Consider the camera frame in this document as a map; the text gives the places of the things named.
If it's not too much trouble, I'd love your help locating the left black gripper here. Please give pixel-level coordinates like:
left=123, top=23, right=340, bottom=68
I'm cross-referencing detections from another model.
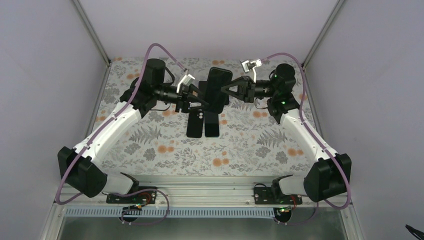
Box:
left=154, top=83, right=209, bottom=113

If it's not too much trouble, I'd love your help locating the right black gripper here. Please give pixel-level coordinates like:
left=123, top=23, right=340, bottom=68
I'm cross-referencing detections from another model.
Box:
left=220, top=75, right=277, bottom=103

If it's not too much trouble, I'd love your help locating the black phone row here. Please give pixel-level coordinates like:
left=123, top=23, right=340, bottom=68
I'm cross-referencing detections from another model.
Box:
left=198, top=81, right=208, bottom=105
left=205, top=67, right=233, bottom=114
left=221, top=86, right=230, bottom=106

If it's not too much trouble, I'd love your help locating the teal phone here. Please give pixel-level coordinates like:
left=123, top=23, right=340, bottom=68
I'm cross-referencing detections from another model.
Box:
left=204, top=111, right=220, bottom=138

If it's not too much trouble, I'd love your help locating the black phone case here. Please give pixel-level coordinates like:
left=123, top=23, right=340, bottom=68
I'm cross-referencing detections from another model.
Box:
left=186, top=110, right=204, bottom=139

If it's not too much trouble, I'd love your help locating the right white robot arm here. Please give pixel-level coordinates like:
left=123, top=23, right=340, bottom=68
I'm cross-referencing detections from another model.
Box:
left=221, top=63, right=352, bottom=204

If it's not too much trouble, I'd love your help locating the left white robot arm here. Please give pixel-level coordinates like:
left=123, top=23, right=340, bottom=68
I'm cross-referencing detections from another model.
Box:
left=57, top=58, right=209, bottom=203

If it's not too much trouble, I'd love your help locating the floral table mat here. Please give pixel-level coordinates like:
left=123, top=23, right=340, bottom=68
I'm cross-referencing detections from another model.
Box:
left=94, top=57, right=308, bottom=177

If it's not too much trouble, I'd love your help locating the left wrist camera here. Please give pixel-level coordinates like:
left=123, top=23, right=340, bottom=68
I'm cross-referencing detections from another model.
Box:
left=176, top=73, right=196, bottom=94

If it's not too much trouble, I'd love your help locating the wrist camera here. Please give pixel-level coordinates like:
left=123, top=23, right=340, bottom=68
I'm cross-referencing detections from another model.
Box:
left=176, top=73, right=196, bottom=94
left=240, top=58, right=263, bottom=83

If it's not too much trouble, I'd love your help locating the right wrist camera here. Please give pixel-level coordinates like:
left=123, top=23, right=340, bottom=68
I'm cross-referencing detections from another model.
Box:
left=240, top=58, right=263, bottom=83

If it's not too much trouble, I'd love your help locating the aluminium rail frame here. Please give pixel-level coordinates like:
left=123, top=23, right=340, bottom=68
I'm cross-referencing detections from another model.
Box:
left=52, top=174, right=353, bottom=208

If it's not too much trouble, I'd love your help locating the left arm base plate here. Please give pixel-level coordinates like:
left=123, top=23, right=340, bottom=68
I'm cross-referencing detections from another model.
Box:
left=106, top=186, right=158, bottom=205

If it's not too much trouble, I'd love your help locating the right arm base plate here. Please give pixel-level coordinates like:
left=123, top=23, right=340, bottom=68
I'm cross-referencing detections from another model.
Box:
left=253, top=184, right=303, bottom=205

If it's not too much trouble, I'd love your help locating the grey slotted cable duct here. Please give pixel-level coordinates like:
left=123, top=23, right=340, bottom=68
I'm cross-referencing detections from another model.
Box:
left=64, top=206, right=276, bottom=219

